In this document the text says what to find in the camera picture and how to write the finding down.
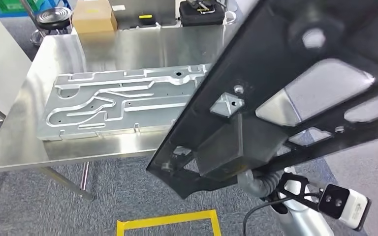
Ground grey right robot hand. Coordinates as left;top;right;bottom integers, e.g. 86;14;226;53
238;169;284;198

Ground black plastic plate frame part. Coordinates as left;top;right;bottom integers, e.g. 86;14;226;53
146;0;378;200

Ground stainless steel workbench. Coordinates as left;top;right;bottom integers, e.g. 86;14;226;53
0;18;299;201

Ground yellow floor tape square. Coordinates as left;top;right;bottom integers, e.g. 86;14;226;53
116;209;222;236

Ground aluminium fixture plate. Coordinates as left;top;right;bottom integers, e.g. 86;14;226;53
36;64;246;141

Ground chrome pole stand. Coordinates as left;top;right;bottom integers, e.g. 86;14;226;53
223;9;239;26

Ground black equipment case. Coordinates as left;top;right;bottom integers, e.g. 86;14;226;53
178;0;226;28

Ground metal clamp tool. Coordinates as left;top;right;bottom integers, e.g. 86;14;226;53
186;0;229;15

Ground black device yellow label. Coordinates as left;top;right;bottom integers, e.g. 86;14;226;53
137;13;157;27

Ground grey metal panel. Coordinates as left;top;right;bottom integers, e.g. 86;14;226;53
108;0;177;30

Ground brown cardboard box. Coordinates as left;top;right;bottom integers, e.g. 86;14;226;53
71;0;118;34

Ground black round stool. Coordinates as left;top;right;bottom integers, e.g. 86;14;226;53
30;6;73;46

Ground grey metal pole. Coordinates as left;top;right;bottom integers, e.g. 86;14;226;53
19;0;44;36

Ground white topped steel table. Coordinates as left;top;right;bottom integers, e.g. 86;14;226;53
0;4;33;198

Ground green plastic crate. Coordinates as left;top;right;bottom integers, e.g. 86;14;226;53
0;0;46;13

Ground blue pallet rack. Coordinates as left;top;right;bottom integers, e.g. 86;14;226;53
0;0;72;19

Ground thick black camera cable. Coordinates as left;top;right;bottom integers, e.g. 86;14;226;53
243;199;287;236

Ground pale wrist camera black mount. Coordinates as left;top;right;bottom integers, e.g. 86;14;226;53
275;174;372;232

